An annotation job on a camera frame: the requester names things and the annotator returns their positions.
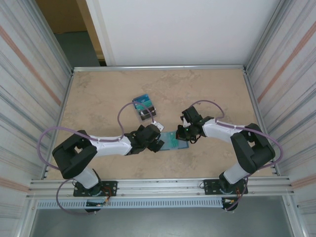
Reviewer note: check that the aluminium table frame rail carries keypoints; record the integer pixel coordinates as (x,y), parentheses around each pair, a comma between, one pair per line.
(160,67)
(261,123)
(59,123)

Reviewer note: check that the blue VIP credit card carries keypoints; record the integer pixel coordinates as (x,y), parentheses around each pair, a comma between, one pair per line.
(169,140)

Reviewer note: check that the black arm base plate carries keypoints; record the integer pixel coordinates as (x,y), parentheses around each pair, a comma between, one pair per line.
(111,187)
(209,187)

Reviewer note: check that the teal credit card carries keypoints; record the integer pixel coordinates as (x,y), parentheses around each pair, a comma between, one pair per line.
(144,105)

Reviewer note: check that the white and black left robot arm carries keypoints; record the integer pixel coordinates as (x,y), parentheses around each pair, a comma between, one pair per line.
(108,145)

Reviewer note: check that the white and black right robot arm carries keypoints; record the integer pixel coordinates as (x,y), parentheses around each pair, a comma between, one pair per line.
(217,129)

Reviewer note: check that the teal leather card holder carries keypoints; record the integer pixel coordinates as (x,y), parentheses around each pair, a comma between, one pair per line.
(184,145)

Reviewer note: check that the small green circuit board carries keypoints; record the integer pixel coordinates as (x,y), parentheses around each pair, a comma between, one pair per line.
(96,204)

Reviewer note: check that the dark blue credit card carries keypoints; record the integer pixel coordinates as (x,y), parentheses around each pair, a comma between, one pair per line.
(142,98)

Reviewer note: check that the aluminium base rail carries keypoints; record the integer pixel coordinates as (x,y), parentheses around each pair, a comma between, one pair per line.
(160,184)

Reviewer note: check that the small teal and black box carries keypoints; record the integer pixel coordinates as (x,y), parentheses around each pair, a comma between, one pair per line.
(148,114)

